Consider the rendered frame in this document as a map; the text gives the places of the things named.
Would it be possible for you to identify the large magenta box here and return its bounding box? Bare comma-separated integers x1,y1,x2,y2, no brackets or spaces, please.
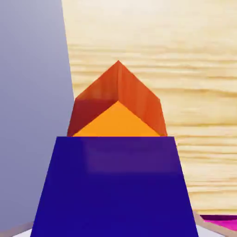
200,214,237,232

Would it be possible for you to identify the small orange cube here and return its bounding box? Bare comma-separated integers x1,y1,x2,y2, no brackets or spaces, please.
67,60,168,137

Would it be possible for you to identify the small blue cube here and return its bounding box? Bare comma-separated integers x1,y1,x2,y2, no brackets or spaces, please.
30,136,200,237

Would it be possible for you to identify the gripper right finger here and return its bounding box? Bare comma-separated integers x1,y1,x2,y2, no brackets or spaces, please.
192,210,230,237

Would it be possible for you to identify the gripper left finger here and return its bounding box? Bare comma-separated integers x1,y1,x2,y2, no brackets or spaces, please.
0,221,35,237

